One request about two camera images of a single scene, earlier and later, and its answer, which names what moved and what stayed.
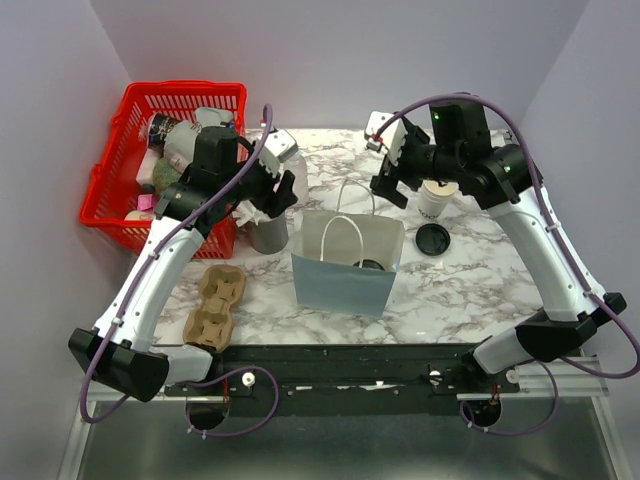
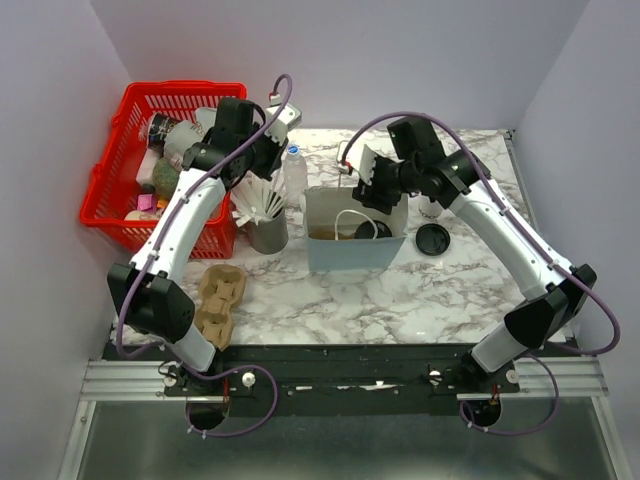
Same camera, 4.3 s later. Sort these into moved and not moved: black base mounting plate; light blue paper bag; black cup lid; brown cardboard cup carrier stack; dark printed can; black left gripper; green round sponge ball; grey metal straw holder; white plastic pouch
Moved: black cup lid; black left gripper; light blue paper bag
Not moved: black base mounting plate; grey metal straw holder; brown cardboard cup carrier stack; green round sponge ball; white plastic pouch; dark printed can
